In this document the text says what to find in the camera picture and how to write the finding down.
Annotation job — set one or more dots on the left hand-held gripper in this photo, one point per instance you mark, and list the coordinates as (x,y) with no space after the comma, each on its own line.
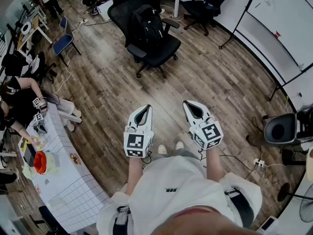
(137,141)

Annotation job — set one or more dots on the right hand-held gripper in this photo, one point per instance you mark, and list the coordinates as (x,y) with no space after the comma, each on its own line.
(207,133)

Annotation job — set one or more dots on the black mesh high-back chair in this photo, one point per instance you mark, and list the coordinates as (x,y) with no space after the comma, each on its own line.
(161,50)

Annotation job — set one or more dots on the black backpack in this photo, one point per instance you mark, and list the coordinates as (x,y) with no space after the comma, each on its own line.
(146,28)

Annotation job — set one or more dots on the person's right forearm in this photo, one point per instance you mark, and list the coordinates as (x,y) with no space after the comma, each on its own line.
(214,165)

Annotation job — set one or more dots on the person's left forearm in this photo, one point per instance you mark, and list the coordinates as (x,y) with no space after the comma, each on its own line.
(134,172)

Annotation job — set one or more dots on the black office chair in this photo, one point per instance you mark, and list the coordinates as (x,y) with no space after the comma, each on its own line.
(203,6)

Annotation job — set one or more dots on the blue seat chair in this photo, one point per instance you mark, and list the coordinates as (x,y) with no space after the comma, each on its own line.
(62,43)

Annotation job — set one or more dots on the black swivel chair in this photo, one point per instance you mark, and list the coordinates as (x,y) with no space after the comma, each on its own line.
(40,65)

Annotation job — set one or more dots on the person's left white shoe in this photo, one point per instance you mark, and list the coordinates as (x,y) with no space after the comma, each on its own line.
(162,148)

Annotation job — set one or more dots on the person's grey trousers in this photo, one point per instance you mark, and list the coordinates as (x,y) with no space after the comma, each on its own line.
(182,152)

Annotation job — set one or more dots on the white power strip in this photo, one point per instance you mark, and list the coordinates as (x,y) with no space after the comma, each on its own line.
(259,163)
(83,21)

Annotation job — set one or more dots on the person's white shirt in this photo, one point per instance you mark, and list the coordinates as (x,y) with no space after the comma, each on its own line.
(176,192)

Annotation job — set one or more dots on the grey bin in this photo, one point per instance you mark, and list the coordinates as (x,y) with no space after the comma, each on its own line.
(278,131)

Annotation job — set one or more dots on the white tiled table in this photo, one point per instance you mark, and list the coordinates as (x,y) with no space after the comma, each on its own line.
(68,180)

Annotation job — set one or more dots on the black equipment crate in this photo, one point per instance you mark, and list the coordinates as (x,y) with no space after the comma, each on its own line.
(305,121)

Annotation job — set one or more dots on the person's face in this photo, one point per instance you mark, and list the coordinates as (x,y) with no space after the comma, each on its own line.
(205,223)

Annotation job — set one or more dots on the white box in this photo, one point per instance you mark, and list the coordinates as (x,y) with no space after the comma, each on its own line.
(105,10)

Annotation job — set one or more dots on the wooden table with white legs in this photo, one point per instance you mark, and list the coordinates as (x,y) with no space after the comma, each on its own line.
(33,30)

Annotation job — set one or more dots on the standing fan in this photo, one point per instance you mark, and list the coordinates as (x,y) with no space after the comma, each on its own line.
(306,204)

